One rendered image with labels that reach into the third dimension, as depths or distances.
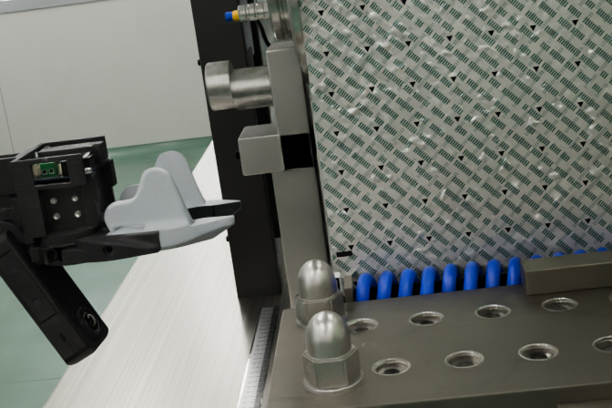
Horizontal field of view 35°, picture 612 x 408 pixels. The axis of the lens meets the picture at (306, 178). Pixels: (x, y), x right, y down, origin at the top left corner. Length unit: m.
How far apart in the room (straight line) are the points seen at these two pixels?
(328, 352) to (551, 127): 0.25
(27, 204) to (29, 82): 5.96
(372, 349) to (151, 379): 0.37
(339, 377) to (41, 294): 0.27
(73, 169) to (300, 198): 0.20
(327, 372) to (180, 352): 0.44
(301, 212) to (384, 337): 0.20
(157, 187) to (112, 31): 5.79
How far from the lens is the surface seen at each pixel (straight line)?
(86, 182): 0.73
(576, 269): 0.70
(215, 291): 1.16
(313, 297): 0.67
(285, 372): 0.62
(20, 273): 0.76
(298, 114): 0.79
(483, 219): 0.74
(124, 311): 1.15
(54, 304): 0.76
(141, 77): 6.49
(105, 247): 0.71
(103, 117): 6.59
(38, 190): 0.73
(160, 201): 0.71
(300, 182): 0.81
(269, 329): 1.03
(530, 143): 0.73
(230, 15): 0.83
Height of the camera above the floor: 1.29
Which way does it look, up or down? 14 degrees down
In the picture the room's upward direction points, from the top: 8 degrees counter-clockwise
